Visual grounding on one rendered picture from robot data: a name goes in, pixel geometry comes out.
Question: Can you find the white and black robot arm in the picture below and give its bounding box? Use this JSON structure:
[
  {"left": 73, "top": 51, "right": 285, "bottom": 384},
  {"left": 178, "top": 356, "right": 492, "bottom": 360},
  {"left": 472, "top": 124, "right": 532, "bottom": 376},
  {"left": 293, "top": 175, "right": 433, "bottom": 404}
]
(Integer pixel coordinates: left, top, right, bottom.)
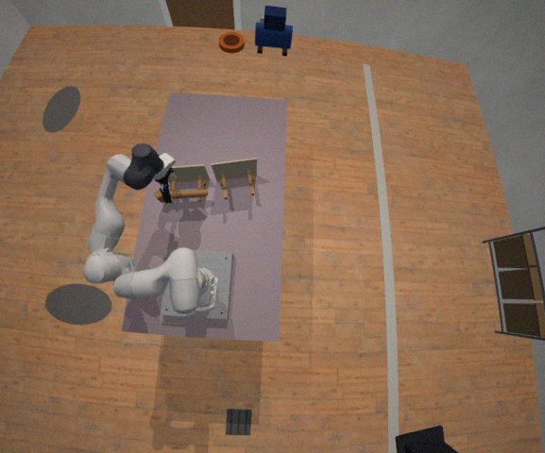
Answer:
[{"left": 83, "top": 143, "right": 219, "bottom": 314}]

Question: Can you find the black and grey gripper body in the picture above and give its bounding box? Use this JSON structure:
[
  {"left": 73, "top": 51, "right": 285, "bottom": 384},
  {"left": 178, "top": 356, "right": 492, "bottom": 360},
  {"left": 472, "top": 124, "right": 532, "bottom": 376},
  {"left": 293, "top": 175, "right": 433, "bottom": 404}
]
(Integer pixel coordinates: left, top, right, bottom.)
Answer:
[{"left": 156, "top": 171, "right": 169, "bottom": 186}]

